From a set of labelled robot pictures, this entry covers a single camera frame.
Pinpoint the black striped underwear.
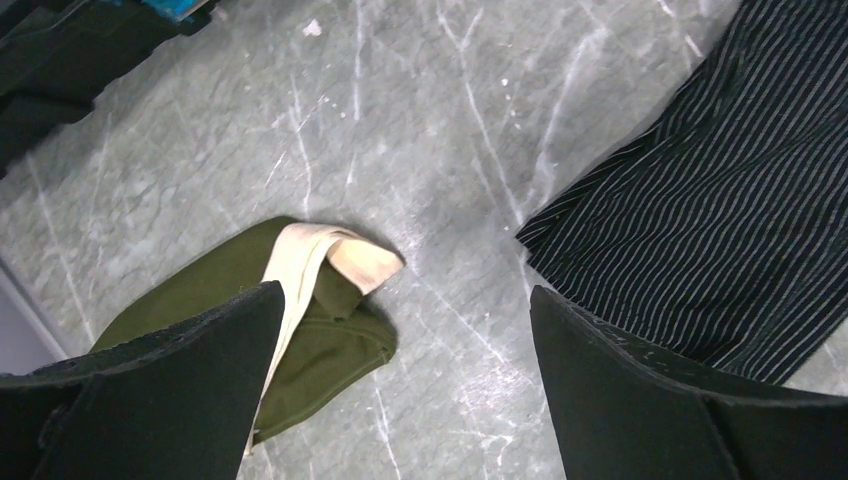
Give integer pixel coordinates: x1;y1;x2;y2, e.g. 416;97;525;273
518;1;847;384

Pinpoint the black plastic toolbox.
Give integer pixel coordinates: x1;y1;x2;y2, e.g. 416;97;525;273
1;1;216;169

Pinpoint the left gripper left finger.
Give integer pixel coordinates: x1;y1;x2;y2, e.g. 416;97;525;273
1;281;285;479

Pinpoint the olive green underwear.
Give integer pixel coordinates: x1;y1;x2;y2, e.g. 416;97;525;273
93;217;404;451

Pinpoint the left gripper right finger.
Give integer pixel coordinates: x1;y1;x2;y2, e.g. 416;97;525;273
530;286;847;479

